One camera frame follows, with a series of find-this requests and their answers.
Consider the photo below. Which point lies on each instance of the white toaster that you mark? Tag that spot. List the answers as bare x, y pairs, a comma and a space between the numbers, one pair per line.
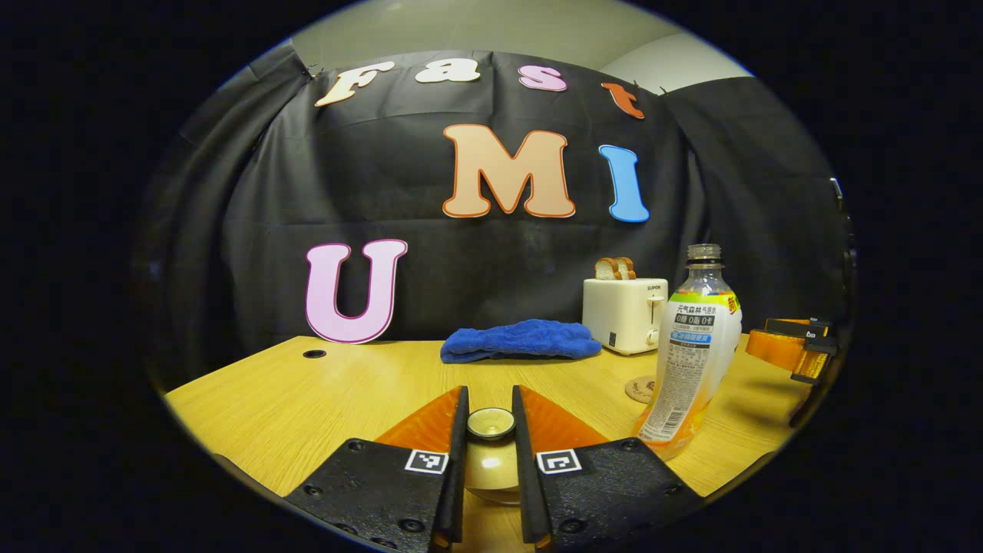
622, 315

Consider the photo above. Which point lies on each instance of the clear plastic water bottle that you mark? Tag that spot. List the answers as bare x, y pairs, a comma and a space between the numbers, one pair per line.
691, 361

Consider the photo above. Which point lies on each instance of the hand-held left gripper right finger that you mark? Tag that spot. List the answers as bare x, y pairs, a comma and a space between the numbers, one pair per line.
524, 461

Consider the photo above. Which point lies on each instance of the round wooden coaster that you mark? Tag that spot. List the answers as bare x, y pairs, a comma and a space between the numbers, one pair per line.
637, 390

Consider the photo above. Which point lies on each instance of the blue towel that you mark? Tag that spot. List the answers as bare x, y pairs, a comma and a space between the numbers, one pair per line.
522, 342

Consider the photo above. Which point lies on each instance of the toast bread slice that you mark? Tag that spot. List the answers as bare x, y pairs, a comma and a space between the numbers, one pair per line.
627, 267
606, 269

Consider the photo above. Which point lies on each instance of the black backdrop cloth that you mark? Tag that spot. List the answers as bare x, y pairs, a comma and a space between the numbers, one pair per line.
269, 200

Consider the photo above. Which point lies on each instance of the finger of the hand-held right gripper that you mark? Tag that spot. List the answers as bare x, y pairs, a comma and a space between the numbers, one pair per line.
776, 347

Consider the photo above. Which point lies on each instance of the white teacup lid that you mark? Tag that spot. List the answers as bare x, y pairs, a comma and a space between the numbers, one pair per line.
491, 468

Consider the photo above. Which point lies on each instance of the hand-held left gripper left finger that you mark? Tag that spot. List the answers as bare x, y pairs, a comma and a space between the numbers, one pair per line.
458, 461

